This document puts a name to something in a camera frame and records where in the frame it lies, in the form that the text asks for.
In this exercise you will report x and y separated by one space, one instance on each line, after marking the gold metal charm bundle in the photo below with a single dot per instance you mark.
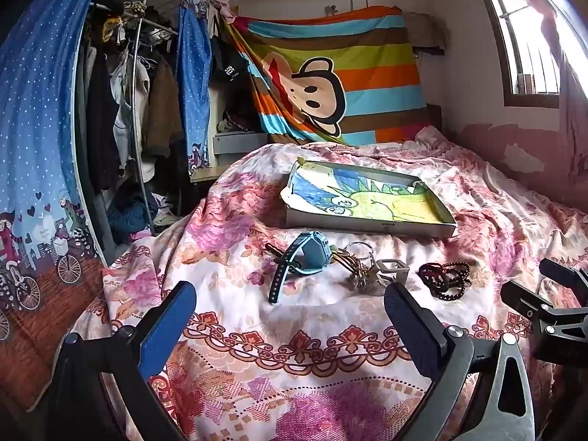
363 278

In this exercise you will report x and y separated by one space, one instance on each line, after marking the large blue dotted curtain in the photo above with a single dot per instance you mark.
36 147

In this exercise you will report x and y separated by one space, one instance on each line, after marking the pink floral blanket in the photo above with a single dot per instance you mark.
275 376

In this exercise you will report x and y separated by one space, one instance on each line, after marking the grey shelf board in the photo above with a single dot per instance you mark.
239 144

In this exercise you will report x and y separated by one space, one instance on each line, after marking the narrow blue dotted curtain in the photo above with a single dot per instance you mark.
195 96

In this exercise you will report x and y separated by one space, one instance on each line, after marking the blue smart watch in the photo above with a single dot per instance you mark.
305 250

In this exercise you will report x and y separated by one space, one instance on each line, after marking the black cap white print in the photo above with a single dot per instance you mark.
229 69

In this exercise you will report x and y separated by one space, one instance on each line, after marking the metal clothes rack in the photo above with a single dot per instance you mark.
135 101

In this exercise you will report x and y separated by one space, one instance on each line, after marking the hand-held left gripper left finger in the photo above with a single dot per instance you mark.
165 330

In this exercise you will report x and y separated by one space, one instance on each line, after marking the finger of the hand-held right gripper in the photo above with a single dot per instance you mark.
565 275
560 330

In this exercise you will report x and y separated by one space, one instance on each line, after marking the barred window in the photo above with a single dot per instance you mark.
528 46

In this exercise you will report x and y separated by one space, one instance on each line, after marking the black hair clip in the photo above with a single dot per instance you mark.
275 252

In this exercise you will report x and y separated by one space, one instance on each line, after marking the pile of dark clothes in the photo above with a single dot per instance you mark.
133 213

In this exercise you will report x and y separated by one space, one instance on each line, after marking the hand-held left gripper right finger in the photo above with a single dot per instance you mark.
413 326

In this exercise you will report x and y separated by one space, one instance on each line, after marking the striped monkey print blanket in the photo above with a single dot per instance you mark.
358 64

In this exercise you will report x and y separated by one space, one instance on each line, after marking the cardboard tray with crayon drawing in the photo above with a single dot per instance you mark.
367 193

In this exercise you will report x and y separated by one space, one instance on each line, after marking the dark wall shelf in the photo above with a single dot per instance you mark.
429 50

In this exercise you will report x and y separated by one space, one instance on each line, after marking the pink window curtain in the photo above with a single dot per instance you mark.
569 55

